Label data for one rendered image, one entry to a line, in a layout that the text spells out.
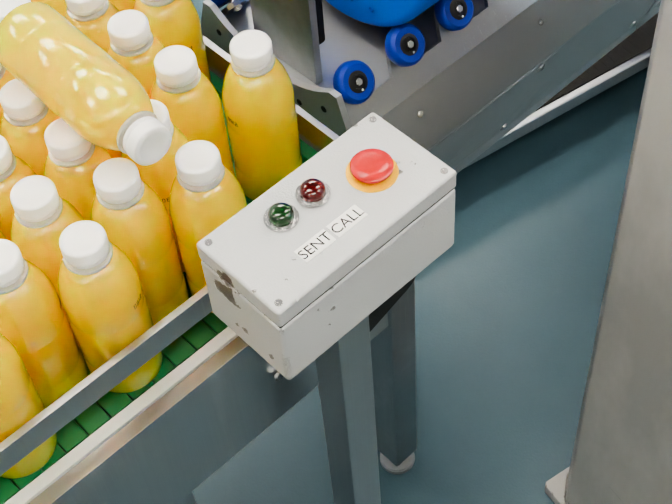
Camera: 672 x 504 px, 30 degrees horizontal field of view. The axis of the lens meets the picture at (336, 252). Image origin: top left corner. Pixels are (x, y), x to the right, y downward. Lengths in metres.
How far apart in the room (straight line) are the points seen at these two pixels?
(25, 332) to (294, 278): 0.24
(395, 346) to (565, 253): 0.68
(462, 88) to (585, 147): 1.14
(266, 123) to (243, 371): 0.24
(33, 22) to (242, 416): 0.44
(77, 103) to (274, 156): 0.24
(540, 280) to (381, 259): 1.32
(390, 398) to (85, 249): 0.94
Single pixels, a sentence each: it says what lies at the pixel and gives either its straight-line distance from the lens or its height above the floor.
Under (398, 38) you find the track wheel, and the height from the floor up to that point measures 0.98.
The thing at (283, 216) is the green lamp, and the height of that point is 1.11.
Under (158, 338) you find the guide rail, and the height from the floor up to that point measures 0.97.
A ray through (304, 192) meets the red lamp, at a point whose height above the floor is 1.11.
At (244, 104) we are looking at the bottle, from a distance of 1.18.
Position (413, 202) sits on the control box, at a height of 1.10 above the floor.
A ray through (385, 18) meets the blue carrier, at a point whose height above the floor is 0.99.
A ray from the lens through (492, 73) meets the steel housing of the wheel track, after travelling 1.45.
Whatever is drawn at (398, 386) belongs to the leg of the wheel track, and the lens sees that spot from 1.87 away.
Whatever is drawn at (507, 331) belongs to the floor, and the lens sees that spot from 2.26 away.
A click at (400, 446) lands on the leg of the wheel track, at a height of 0.09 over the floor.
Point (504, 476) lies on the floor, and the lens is 2.12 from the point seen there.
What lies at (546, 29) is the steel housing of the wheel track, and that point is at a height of 0.86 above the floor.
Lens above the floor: 1.89
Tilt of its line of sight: 53 degrees down
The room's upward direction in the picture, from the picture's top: 5 degrees counter-clockwise
